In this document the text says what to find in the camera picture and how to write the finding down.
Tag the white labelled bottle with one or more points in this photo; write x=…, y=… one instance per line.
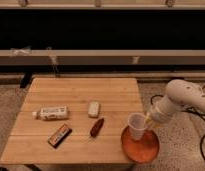
x=51, y=113

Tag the translucent white cup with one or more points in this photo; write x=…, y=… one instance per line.
x=136, y=123

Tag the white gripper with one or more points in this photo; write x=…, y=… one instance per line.
x=157, y=115

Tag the wooden table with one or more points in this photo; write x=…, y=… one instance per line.
x=28, y=142

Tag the black orange snack bar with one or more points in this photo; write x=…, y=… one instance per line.
x=56, y=138

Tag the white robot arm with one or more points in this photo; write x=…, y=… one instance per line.
x=178, y=95

